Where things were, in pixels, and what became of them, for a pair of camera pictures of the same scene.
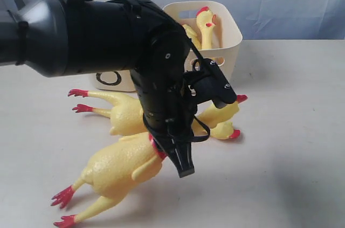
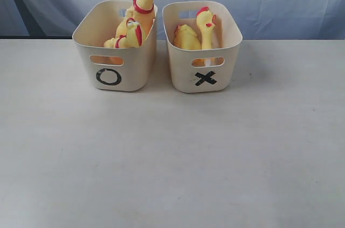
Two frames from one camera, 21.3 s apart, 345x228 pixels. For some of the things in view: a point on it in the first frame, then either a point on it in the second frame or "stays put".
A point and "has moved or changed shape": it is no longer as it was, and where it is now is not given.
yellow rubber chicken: (125, 118) to (143, 11)
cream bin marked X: (226, 35) stays put
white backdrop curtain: (272, 4) stays put
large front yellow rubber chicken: (110, 172) has moved or changed shape
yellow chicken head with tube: (205, 20) stays put
